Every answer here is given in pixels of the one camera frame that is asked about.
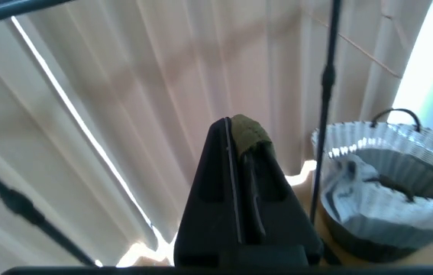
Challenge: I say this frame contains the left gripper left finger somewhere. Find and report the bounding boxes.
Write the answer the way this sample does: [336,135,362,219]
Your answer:
[173,117,244,268]

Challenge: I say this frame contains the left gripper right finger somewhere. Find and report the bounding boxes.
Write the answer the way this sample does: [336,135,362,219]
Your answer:
[240,141,325,268]

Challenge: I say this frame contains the green long-sleeved shirt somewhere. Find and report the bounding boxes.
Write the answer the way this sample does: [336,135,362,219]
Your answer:
[230,113,275,158]

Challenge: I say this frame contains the white laundry basket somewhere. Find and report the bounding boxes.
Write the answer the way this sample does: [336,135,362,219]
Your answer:
[310,107,433,264]

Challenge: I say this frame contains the black clothes rack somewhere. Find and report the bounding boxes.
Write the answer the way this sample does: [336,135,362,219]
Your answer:
[0,0,344,268]

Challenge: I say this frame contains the pink clothes hanger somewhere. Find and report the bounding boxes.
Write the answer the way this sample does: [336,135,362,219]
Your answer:
[301,5,403,80]

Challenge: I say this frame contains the pale grey shorts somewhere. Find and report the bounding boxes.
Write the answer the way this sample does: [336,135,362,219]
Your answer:
[320,152,401,227]

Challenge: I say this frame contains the beige curtain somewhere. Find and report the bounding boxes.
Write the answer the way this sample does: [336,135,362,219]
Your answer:
[0,0,433,268]

